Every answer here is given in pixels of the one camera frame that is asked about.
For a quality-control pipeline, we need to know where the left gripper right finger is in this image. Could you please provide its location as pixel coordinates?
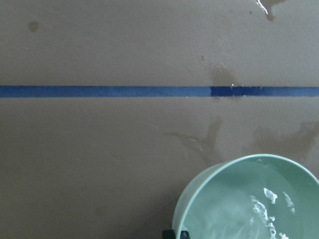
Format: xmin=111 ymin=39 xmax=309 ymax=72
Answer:
xmin=180 ymin=231 xmax=189 ymax=239

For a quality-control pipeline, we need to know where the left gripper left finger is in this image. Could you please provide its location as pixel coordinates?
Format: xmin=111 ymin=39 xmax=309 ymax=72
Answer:
xmin=162 ymin=230 xmax=175 ymax=239

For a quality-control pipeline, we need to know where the light green bowl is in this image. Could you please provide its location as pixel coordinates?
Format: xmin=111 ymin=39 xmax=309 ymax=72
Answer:
xmin=172 ymin=154 xmax=319 ymax=239

